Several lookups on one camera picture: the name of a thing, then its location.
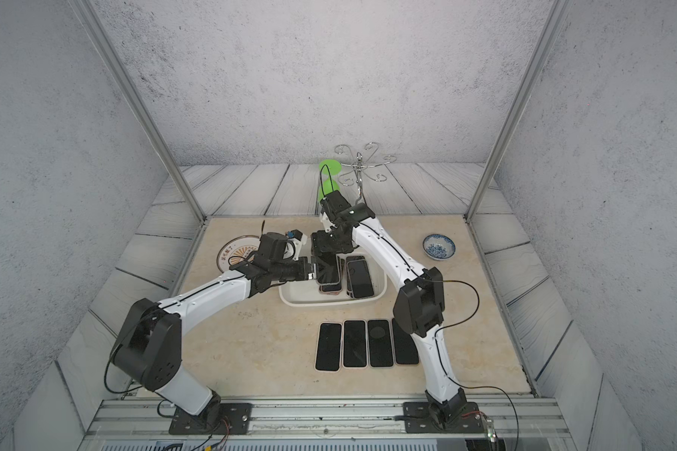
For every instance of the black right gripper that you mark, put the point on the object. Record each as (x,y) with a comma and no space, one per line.
(319,244)

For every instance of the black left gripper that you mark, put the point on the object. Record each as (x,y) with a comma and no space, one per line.
(303,272)

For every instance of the white plastic storage box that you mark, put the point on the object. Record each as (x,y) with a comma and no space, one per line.
(307,294)

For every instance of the phone with purple clear case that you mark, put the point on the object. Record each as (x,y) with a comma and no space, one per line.
(359,282)

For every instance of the black phone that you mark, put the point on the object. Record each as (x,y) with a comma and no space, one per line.
(380,346)
(405,350)
(355,347)

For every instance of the pink case phone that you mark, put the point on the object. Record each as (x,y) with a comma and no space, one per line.
(355,258)

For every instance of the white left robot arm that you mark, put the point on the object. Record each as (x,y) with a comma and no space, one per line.
(149,344)

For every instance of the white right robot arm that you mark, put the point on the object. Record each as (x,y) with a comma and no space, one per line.
(420,304)

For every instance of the orange patterned round plate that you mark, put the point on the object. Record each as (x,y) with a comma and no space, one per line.
(235,251)

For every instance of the blue white ceramic bowl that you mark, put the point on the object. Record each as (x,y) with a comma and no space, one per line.
(438,247)

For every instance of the silver wire glass rack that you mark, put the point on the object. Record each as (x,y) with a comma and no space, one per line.
(359,167)

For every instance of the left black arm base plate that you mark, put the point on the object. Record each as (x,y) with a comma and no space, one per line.
(224,418)

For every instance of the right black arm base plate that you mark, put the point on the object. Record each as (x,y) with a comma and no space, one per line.
(423,418)

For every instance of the aluminium rail front frame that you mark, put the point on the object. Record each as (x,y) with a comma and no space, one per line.
(515,423)

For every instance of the left aluminium frame post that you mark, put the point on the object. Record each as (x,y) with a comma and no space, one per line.
(87,15)

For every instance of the aluminium frame post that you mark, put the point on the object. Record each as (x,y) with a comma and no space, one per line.
(87,15)
(538,59)

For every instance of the right aluminium frame post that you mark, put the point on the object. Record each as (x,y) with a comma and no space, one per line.
(538,59)

